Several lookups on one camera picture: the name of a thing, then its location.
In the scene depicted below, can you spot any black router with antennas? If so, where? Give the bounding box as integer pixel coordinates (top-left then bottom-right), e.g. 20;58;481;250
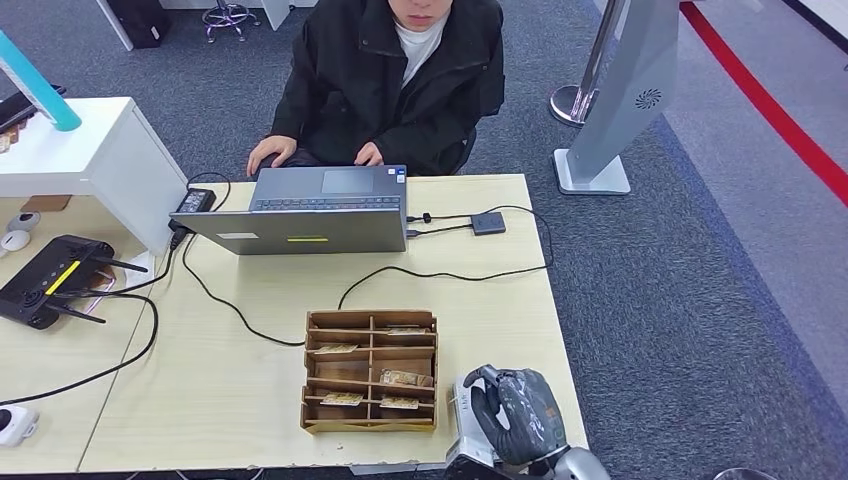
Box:
0;234;150;331

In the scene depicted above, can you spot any black power adapter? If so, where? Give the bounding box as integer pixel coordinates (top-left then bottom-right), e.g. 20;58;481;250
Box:
174;188;219;215

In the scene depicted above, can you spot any long black router cable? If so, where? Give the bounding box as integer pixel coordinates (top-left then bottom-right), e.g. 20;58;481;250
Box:
0;291;162;407

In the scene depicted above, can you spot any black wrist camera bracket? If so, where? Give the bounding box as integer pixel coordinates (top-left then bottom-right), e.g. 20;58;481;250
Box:
445;458;554;480

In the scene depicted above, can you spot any brown wooden card organizer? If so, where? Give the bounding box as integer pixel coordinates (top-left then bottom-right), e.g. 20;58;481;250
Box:
300;309;440;435

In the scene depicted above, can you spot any white camera device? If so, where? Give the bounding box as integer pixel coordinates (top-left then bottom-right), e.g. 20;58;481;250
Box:
0;405;41;447

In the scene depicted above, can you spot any chrome stool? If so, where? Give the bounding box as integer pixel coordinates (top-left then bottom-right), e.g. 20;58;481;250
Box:
200;0;262;44

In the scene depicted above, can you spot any chrome stanchion post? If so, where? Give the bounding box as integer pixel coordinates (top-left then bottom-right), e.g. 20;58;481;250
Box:
549;0;627;127

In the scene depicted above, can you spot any person's left hand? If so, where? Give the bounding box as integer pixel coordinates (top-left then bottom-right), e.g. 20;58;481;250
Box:
354;141;386;168

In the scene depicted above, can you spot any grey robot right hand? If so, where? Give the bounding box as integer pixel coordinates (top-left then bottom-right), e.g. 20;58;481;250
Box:
462;364;570;467

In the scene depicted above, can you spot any person's right hand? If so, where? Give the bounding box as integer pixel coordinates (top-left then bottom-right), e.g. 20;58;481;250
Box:
246;135;299;178

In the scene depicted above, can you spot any black adapter output cable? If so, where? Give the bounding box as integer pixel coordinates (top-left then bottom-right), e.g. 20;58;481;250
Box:
187;171;233;213

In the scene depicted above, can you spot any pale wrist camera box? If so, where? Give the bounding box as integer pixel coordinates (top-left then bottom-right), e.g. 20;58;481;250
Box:
445;438;499;473

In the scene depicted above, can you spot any small black USB hub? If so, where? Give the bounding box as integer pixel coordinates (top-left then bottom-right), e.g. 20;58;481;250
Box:
470;211;507;237

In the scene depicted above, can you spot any grey laptop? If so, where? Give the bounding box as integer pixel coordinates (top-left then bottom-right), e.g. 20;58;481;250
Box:
170;164;409;256

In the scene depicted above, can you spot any round metal rim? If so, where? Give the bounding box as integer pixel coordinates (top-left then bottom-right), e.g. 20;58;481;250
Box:
712;466;780;480

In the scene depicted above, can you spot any black mains cable with plug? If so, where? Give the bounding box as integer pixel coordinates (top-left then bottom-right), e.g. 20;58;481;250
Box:
99;221;195;297

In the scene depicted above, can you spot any long black hub cable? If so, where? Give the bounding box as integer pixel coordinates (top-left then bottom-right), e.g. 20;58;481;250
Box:
337;204;555;311

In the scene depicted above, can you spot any pink edged clear card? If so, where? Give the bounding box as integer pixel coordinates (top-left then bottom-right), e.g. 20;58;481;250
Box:
82;268;119;316

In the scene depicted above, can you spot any black cabinet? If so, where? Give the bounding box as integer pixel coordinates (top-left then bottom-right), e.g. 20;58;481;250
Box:
105;0;172;50

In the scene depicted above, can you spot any black tablet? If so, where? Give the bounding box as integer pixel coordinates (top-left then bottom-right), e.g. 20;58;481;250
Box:
0;84;68;134

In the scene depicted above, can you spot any white desk leg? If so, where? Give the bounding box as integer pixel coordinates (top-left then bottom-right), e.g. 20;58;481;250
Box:
94;0;136;52
260;0;293;31

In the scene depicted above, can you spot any silver card reader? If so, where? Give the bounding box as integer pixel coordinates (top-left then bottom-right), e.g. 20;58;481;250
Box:
452;374;515;444

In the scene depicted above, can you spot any grey kiosk stand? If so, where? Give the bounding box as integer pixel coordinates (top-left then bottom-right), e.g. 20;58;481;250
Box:
553;0;682;196

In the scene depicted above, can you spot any person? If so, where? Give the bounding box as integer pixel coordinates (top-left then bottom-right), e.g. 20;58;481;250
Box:
246;0;506;179

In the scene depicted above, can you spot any white desk riser shelf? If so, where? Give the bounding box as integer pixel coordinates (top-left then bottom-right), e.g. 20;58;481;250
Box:
0;97;190;258

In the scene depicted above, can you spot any teal tube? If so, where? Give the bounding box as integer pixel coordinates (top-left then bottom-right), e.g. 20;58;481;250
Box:
0;28;84;132

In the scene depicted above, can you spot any black desk cable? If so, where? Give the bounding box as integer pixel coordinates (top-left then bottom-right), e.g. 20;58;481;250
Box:
180;233;307;348

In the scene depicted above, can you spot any white paper sheet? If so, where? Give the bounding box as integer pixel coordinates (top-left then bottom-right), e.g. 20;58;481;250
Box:
124;250;157;289

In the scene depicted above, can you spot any brown cardboard piece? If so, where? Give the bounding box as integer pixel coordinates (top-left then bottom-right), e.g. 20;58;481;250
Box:
19;194;73;213

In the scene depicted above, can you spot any short black USB cable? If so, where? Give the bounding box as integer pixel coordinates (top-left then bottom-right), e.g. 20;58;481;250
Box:
405;211;475;223
405;223;474;238

